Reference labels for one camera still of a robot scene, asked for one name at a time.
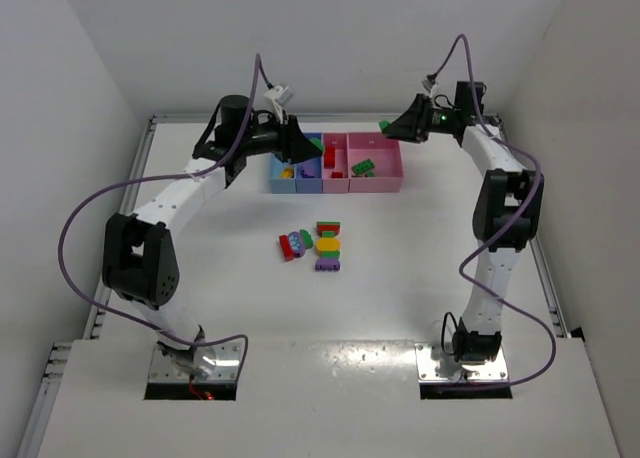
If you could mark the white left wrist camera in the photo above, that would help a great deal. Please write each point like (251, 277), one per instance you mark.
(278, 96)

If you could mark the green lower lego brick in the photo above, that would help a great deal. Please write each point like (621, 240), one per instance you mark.
(330, 254)

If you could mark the purple lotus lego brick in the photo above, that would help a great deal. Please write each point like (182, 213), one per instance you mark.
(296, 244)

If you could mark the large pink container tray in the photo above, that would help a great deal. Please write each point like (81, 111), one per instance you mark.
(385, 155)

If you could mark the red oval lego brick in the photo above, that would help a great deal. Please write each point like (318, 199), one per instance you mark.
(330, 157)

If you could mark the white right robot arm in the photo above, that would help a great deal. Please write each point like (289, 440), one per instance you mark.
(504, 221)

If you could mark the purple scalloped lego brick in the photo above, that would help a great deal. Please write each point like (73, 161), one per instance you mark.
(327, 264)

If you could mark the red base lego brick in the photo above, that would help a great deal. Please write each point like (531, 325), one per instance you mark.
(287, 251)

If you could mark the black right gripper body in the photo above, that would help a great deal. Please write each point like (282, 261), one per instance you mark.
(424, 121)

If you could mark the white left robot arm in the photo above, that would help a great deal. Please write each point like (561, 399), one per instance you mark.
(139, 259)

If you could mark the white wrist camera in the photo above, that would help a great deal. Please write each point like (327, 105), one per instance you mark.
(278, 96)
(430, 83)

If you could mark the yellow oval lego brick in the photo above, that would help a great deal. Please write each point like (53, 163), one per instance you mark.
(327, 244)

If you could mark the light blue container tray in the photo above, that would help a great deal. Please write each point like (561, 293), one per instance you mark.
(277, 185)

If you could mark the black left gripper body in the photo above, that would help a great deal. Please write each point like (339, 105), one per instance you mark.
(291, 139)

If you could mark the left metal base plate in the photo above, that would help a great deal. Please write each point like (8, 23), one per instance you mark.
(218, 364)

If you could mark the green studded lego plate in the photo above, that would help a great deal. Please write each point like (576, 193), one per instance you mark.
(363, 167)

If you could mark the green arched lego brick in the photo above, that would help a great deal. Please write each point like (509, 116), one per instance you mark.
(306, 239)

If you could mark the small green lego brick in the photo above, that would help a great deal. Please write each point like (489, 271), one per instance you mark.
(317, 142)

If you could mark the red semicircle lego brick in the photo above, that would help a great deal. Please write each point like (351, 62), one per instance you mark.
(323, 229)

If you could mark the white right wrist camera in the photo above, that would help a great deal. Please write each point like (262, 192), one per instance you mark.
(430, 83)

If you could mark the green lego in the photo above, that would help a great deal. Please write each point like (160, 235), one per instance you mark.
(383, 125)

